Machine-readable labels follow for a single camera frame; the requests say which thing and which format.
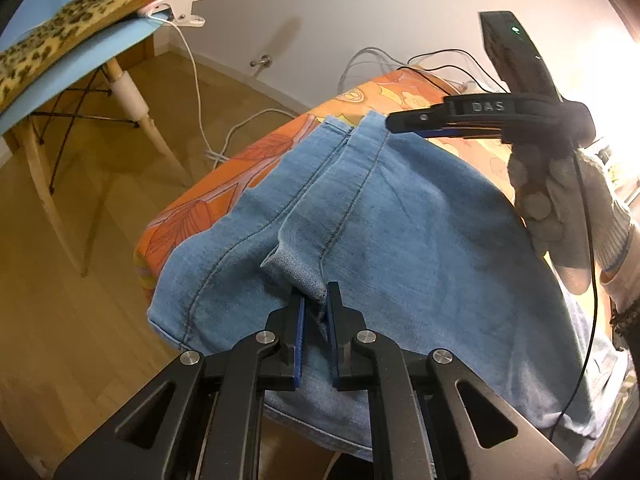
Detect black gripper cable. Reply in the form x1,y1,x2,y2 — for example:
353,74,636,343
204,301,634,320
546,152,602,442

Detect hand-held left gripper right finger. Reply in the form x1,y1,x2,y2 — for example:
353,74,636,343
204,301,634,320
325,281,583,480

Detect orange floral tablecloth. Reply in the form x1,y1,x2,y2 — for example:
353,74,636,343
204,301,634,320
132,67,640,480

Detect white lamp cable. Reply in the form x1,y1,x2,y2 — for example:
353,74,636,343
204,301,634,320
149,14,297,167

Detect grey cable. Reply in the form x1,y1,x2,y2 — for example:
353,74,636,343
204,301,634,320
337,47,402,97

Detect leopard print cushion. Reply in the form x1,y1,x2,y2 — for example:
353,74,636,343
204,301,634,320
0,0,186,112

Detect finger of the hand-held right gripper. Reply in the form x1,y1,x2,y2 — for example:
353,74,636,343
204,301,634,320
420,125,503,141
386,101,453,135

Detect blue denim pants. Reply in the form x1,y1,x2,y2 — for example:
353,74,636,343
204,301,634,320
146,110,632,467

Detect brown wooden door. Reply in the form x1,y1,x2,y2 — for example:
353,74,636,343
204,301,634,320
119,0,170,70

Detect blue chair with wooden legs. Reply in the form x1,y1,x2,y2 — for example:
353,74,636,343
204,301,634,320
0,0,197,277

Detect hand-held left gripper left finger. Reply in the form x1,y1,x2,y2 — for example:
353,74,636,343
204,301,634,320
52,287,307,480

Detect person's right hand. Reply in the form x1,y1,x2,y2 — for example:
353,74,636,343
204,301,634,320
507,142,635,295

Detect thin black cable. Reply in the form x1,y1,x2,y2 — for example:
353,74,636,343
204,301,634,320
397,48,512,97

